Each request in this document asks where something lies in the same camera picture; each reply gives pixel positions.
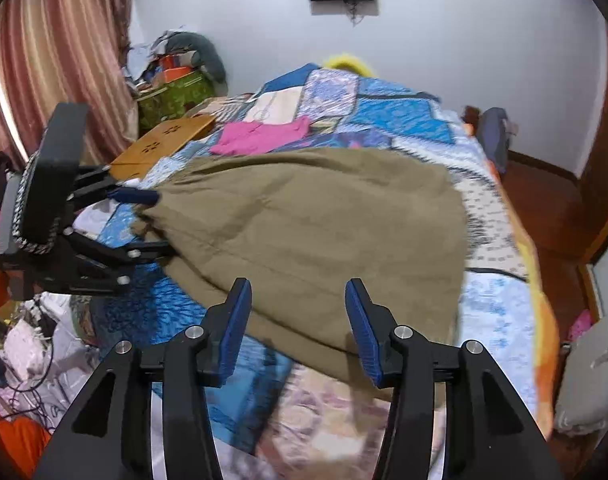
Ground blue grey bag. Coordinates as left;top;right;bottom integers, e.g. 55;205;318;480
476;106;520;175

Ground olive green pants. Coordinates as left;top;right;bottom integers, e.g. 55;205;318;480
132;147;469;402

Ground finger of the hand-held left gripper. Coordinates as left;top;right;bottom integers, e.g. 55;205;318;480
11;227;177;297
66;164;161;221

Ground striped pink curtain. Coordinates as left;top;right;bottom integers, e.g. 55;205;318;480
0;0;142;171

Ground pile of clothes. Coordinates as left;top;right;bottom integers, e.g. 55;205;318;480
0;290;104;441

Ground green patterned box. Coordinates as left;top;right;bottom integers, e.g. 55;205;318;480
136;71;217;137

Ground blue patchwork quilt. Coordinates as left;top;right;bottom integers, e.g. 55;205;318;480
68;62;560;480

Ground pink garment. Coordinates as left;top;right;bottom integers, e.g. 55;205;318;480
210;117;312;157

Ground orange cloth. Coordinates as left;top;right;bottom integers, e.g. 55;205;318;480
0;402;52;480

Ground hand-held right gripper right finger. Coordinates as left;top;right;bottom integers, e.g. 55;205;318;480
345;278;571;480

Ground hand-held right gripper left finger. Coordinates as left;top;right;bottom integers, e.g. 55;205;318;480
32;277;253;480

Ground yellow pillow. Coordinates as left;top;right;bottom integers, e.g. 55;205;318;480
321;52;377;78

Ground wooden lap desk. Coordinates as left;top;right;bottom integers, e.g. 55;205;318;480
108;114;217;181

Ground grey pillow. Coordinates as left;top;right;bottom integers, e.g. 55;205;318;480
554;312;608;436

